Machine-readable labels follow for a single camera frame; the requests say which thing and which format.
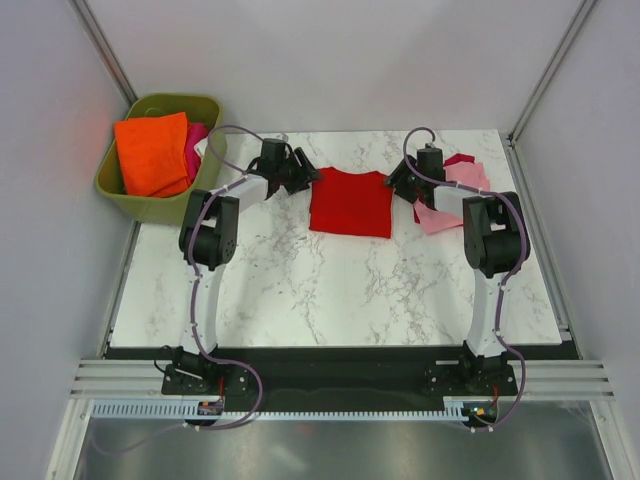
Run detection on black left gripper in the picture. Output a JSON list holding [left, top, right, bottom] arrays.
[[277, 149, 323, 197]]

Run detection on red t-shirt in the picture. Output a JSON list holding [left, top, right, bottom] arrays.
[[309, 167, 393, 239]]

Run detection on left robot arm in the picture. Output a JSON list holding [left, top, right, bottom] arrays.
[[162, 138, 321, 395]]

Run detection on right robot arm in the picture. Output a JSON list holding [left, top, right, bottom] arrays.
[[384, 145, 530, 394]]

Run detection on folded pink t-shirt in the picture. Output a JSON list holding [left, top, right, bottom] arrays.
[[413, 161, 490, 235]]

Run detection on white garment in bin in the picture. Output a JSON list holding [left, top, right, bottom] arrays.
[[194, 138, 208, 157]]

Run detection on magenta t-shirt in bin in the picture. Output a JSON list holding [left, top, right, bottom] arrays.
[[185, 123, 209, 182]]

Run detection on orange t-shirt in bin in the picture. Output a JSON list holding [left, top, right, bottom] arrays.
[[114, 112, 192, 198]]

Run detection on aluminium rail right of table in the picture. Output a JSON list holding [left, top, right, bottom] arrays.
[[500, 133, 584, 360]]

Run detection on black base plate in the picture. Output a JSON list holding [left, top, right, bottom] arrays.
[[185, 346, 518, 412]]

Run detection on right aluminium frame post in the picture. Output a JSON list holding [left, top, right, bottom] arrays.
[[505, 0, 599, 148]]

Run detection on aluminium frame post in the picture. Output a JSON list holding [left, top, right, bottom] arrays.
[[505, 0, 599, 148], [69, 0, 138, 105]]

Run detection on left aluminium frame post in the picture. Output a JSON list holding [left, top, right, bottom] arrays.
[[69, 0, 138, 105]]

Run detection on aluminium rail front crossbar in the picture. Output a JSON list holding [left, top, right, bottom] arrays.
[[70, 360, 614, 400]]

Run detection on grey slotted cable duct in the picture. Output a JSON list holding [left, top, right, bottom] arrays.
[[91, 398, 496, 421]]

